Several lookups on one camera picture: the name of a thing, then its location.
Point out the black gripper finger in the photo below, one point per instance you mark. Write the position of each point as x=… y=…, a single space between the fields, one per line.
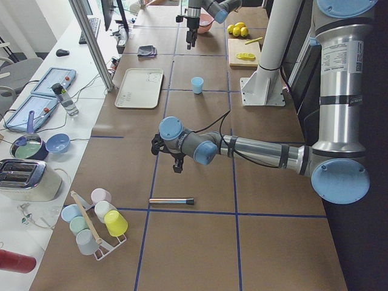
x=191 y=37

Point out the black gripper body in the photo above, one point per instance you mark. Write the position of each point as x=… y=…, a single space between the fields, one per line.
x=192 y=23

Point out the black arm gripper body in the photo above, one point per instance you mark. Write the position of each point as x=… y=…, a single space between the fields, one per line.
x=177 y=157

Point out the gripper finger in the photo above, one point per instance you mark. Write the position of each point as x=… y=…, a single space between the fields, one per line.
x=178 y=165

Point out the steel muddler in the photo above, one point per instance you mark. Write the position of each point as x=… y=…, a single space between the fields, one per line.
x=186 y=201

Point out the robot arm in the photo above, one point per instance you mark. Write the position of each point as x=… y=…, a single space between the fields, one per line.
x=218 y=10
x=333 y=155

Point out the yellow cup on rack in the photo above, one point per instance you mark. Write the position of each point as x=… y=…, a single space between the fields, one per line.
x=116 y=224

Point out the pink cup on rack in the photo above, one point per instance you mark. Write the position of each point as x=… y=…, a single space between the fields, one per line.
x=100 y=194

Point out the mint green rack cup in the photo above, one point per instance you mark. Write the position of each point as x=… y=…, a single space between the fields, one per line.
x=78 y=224

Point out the light blue rack cup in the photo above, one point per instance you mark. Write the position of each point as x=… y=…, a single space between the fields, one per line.
x=70 y=212

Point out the grey rack cup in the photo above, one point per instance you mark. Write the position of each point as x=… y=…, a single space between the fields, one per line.
x=86 y=243

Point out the pink bowl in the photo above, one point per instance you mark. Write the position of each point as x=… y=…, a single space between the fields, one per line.
x=205 y=23

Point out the whole yellow lemon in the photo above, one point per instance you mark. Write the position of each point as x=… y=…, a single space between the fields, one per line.
x=230 y=28

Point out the wooden cutting board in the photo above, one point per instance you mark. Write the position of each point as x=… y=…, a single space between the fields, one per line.
x=236 y=46

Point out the grey folded cloth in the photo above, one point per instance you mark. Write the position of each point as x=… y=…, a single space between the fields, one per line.
x=147 y=51

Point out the lemon slice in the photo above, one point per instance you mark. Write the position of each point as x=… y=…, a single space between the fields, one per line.
x=250 y=56
x=241 y=56

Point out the cream bear tray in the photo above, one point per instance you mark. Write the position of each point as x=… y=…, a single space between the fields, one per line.
x=139 y=89

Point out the blue empty bowl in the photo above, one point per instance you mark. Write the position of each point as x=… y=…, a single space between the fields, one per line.
x=58 y=143

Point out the clear water bottle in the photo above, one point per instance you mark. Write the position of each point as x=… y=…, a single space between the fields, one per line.
x=64 y=98

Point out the black computer mouse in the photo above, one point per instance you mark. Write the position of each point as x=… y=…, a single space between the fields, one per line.
x=62 y=52

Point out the teach pendant upper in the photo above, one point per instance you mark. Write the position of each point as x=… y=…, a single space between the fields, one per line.
x=54 y=75

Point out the teach pendant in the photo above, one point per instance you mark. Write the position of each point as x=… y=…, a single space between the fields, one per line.
x=54 y=75
x=43 y=106

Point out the teach pendant lower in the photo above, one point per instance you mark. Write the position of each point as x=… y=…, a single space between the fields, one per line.
x=43 y=106

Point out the dark blue bowl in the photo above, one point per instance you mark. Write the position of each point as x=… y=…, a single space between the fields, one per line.
x=30 y=145

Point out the cream toaster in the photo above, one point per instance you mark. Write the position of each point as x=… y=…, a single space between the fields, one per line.
x=29 y=180

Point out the red bottle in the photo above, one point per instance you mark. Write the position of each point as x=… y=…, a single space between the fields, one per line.
x=16 y=262

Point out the yellow knife handle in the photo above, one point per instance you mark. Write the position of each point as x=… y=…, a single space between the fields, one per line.
x=253 y=40

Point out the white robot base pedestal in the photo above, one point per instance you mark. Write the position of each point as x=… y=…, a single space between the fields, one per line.
x=264 y=87

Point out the aluminium frame post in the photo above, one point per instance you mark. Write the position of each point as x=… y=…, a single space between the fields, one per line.
x=81 y=17

